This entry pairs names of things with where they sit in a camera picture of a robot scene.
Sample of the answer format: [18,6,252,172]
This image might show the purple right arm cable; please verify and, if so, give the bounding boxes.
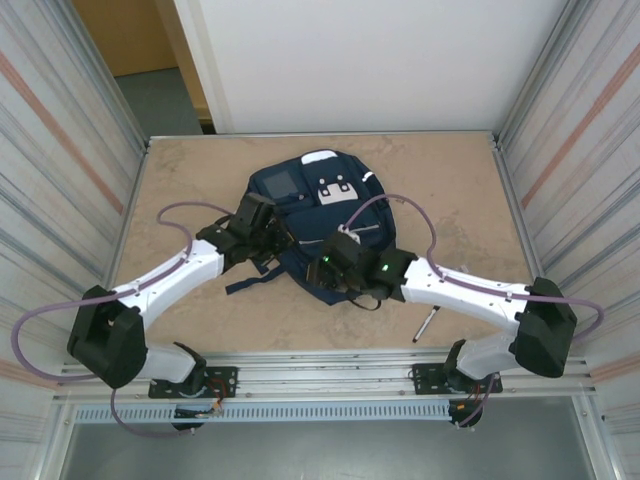
[344,193,605,429]

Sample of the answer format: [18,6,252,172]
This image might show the slotted grey cable tray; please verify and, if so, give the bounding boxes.
[73,403,451,424]

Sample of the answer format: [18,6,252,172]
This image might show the striped right enclosure panel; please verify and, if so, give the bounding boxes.
[492,0,640,441]

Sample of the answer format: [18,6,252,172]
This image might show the aluminium rail frame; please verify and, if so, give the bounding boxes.
[52,349,599,406]

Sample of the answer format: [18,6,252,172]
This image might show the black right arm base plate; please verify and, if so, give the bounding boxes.
[410,360,504,396]

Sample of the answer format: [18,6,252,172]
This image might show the grey metal lower panel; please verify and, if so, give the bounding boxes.
[59,422,599,480]

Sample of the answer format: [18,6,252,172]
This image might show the navy blue backpack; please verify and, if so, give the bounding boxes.
[224,148,401,307]

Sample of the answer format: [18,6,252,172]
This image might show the brown wooden door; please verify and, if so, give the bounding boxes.
[72,0,214,124]

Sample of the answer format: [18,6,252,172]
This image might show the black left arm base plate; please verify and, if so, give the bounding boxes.
[148,364,239,400]

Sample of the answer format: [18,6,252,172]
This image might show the black white marker pen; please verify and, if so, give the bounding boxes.
[412,305,441,344]

